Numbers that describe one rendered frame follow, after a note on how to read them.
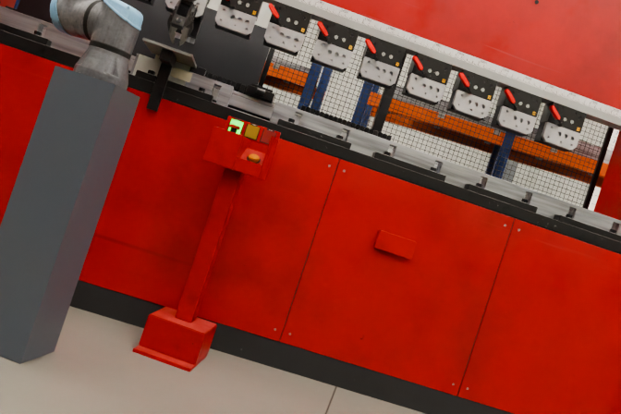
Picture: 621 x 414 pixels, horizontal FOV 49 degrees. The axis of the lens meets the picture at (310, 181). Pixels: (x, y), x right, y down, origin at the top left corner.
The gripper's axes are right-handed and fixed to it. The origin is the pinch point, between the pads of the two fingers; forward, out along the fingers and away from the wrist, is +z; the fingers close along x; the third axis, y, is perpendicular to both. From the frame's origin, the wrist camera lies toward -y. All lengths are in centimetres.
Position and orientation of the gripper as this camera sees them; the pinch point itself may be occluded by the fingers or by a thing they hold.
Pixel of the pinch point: (176, 42)
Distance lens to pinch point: 267.8
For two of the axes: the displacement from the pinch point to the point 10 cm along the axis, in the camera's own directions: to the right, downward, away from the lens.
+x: -9.4, -3.2, -1.1
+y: 1.2, -6.2, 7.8
